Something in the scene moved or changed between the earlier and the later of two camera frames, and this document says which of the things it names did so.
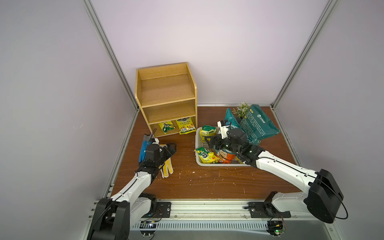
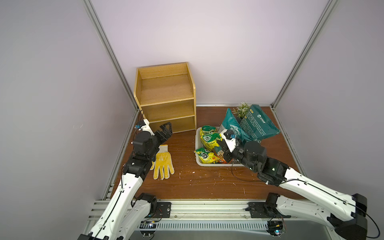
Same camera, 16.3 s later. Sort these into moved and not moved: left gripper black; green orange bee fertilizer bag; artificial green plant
Moved: left gripper black
Not moved: artificial green plant; green orange bee fertilizer bag
